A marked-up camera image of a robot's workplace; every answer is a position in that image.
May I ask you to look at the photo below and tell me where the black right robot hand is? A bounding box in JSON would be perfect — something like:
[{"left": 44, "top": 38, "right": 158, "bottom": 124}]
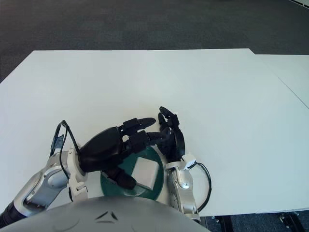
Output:
[{"left": 154, "top": 106, "right": 186, "bottom": 162}]

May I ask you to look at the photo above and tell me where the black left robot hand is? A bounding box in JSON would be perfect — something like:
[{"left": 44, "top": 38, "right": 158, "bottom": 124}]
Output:
[{"left": 78, "top": 117, "right": 167, "bottom": 190}]

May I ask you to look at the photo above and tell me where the white square charger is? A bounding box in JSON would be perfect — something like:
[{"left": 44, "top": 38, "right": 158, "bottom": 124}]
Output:
[{"left": 131, "top": 157, "right": 159, "bottom": 190}]

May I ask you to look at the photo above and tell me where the dark green ribbed plate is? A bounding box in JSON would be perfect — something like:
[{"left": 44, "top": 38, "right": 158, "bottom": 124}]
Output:
[{"left": 100, "top": 145, "right": 165, "bottom": 201}]

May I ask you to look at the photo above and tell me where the grey robot torso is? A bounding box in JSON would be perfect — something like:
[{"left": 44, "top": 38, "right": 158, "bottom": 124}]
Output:
[{"left": 0, "top": 195, "right": 206, "bottom": 232}]

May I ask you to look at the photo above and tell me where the black table leg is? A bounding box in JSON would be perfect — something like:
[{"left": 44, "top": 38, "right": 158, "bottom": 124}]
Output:
[{"left": 216, "top": 216, "right": 234, "bottom": 232}]

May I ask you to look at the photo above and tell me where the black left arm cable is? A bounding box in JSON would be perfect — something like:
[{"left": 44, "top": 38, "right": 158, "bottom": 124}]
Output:
[{"left": 50, "top": 120, "right": 82, "bottom": 171}]

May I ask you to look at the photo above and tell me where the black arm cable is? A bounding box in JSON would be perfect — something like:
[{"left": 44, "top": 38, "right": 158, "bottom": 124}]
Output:
[
  {"left": 50, "top": 120, "right": 82, "bottom": 171},
  {"left": 193, "top": 162, "right": 212, "bottom": 213}
]

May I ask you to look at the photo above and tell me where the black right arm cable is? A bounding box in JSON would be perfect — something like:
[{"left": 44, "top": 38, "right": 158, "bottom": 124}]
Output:
[{"left": 193, "top": 162, "right": 212, "bottom": 213}]

